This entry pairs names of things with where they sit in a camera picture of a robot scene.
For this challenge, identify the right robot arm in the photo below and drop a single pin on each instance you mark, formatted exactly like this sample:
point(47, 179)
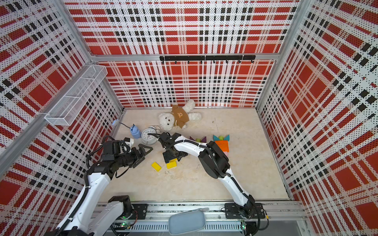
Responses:
point(216, 165)

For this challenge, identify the orange block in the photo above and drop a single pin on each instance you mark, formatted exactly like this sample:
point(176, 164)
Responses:
point(223, 147)
point(225, 150)
point(222, 143)

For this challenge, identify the grey pouch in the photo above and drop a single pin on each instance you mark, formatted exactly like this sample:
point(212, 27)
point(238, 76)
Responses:
point(187, 222)

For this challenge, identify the blue cable connector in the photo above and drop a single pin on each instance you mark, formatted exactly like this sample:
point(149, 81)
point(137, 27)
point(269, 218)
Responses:
point(136, 133)

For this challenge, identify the white alarm clock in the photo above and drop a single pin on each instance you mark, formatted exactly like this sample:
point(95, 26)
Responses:
point(148, 135)

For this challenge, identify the white teddy bear brown shirt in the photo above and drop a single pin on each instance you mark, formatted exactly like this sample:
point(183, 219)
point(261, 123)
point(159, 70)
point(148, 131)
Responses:
point(179, 116)

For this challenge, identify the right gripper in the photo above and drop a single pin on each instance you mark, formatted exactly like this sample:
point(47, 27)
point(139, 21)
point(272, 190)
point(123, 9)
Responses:
point(167, 156)

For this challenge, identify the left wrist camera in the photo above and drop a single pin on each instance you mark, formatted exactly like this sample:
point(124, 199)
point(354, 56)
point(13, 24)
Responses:
point(129, 141)

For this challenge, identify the orange block top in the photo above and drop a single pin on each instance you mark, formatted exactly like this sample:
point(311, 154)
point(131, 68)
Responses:
point(222, 143)

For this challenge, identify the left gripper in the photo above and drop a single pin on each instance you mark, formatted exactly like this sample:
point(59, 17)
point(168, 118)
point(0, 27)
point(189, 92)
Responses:
point(138, 157)

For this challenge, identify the black hook rail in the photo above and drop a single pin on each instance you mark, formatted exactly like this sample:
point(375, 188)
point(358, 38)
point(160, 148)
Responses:
point(208, 58)

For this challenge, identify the yellow short block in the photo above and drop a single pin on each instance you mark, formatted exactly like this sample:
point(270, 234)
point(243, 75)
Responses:
point(171, 165)

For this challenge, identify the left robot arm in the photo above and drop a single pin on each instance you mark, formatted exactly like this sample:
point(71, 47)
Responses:
point(115, 154)

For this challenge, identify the yellow small block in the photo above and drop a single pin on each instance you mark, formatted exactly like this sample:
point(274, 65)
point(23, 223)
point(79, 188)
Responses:
point(156, 166)

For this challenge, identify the white wire mesh basket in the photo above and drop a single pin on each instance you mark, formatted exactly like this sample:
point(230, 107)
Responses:
point(69, 106)

